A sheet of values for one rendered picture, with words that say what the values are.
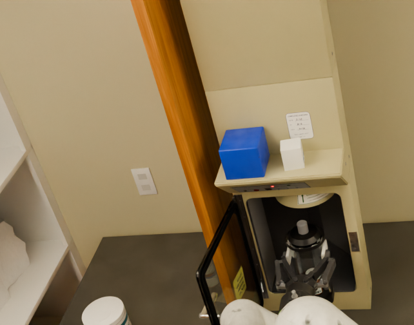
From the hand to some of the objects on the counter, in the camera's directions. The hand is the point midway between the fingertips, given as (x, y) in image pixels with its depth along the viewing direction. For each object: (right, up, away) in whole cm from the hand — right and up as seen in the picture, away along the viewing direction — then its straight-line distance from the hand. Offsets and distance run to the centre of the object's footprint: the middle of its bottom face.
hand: (307, 249), depth 199 cm
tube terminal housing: (+8, -13, +27) cm, 31 cm away
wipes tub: (-55, -33, +25) cm, 69 cm away
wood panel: (-13, -13, +36) cm, 41 cm away
